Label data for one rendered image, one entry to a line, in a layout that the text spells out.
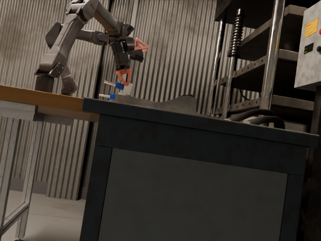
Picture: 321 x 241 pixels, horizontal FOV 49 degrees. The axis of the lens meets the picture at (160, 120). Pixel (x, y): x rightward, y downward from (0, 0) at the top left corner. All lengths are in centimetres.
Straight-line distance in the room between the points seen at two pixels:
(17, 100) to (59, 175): 261
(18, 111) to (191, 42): 301
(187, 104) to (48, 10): 254
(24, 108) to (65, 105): 12
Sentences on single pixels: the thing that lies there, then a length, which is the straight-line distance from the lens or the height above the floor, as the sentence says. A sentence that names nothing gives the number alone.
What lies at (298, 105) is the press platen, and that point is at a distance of 204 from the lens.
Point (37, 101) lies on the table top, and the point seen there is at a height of 77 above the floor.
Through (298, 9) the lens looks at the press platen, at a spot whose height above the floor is 152.
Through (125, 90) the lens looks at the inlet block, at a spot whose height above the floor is 91.
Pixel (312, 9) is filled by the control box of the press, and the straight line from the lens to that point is 194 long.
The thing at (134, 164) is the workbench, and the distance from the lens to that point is 102.
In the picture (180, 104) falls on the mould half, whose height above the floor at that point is 89.
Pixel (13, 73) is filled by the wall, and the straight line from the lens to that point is 385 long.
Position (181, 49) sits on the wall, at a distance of 387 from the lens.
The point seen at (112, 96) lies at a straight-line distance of 180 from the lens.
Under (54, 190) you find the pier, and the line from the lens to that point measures 365.
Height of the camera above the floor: 72
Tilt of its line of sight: 3 degrees up
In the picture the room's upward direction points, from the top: 9 degrees clockwise
